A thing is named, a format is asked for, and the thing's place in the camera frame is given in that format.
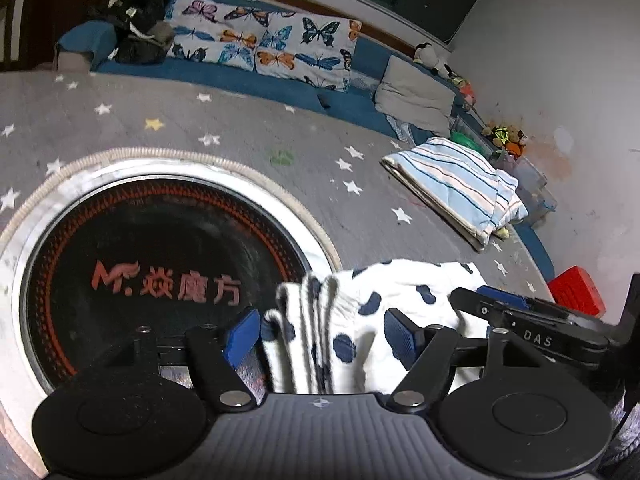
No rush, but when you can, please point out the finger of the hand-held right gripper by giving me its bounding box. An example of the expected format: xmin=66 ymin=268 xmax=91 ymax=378
xmin=447 ymin=284 xmax=609 ymax=358

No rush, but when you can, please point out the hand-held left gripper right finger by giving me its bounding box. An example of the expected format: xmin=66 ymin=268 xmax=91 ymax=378
xmin=383 ymin=307 xmax=507 ymax=413

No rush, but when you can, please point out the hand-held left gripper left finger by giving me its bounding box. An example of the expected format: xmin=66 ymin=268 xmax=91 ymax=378
xmin=132 ymin=307 xmax=262 ymax=413

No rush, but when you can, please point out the white navy polka dot cloth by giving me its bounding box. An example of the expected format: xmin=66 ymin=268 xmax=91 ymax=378
xmin=262 ymin=258 xmax=489 ymax=395

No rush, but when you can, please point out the red plastic box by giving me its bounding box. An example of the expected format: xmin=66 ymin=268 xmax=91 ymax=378
xmin=546 ymin=266 xmax=607 ymax=317

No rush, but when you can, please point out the clear plastic bin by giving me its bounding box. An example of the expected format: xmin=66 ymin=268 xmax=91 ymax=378
xmin=450 ymin=115 xmax=559 ymax=222

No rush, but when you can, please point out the striped folded blanket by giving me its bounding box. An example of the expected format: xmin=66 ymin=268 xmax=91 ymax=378
xmin=381 ymin=136 xmax=530 ymax=252

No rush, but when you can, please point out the round black heater plate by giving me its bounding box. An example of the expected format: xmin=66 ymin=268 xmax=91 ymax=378
xmin=0 ymin=147 xmax=344 ymax=463

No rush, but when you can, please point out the grey star print mat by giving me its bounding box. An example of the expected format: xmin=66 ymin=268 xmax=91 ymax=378
xmin=0 ymin=67 xmax=552 ymax=480

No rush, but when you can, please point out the orange white plush toy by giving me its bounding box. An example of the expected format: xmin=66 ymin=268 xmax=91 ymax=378
xmin=447 ymin=64 xmax=477 ymax=107

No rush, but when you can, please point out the grey cushion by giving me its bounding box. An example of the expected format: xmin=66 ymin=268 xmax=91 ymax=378
xmin=374 ymin=55 xmax=459 ymax=134

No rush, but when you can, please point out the black white plush toy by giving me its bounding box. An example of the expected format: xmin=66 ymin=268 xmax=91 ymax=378
xmin=412 ymin=42 xmax=454 ymax=79

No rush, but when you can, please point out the blue floor sofa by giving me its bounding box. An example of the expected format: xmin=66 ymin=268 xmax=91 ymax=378
xmin=54 ymin=0 xmax=557 ymax=282

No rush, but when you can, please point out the butterfly print pillow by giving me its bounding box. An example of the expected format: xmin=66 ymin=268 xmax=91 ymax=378
xmin=167 ymin=0 xmax=364 ymax=92

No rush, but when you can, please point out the black bag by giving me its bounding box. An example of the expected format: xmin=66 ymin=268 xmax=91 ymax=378
xmin=107 ymin=0 xmax=184 ymax=65

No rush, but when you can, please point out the dark wooden door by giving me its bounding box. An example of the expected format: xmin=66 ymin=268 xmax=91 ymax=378
xmin=0 ymin=0 xmax=117 ymax=72

